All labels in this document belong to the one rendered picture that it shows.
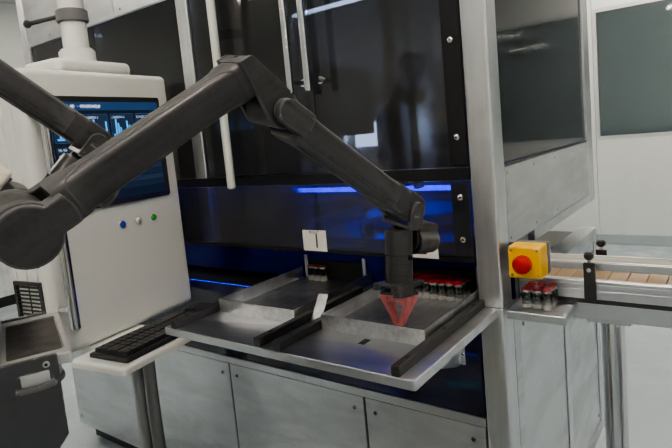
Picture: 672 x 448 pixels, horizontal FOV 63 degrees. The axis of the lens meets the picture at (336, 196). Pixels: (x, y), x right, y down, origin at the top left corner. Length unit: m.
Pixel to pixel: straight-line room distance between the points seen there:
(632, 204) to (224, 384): 4.64
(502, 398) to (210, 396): 1.09
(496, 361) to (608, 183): 4.64
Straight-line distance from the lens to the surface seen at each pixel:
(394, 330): 1.16
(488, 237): 1.30
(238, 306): 1.44
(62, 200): 0.72
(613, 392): 1.50
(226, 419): 2.10
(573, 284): 1.38
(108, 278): 1.70
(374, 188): 1.02
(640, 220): 5.93
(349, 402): 1.67
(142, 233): 1.77
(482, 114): 1.27
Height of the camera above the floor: 1.31
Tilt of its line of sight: 6 degrees down
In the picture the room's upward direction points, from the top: 5 degrees counter-clockwise
